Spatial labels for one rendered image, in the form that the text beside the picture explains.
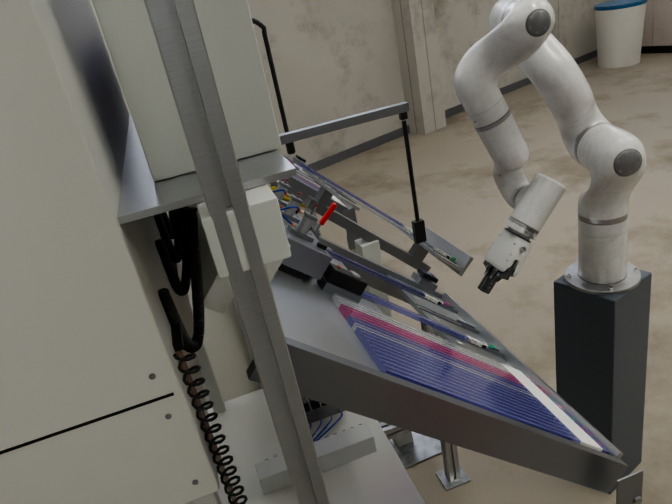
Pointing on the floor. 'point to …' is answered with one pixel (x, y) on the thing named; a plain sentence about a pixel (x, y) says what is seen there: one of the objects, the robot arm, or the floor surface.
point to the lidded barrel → (619, 32)
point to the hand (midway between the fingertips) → (486, 284)
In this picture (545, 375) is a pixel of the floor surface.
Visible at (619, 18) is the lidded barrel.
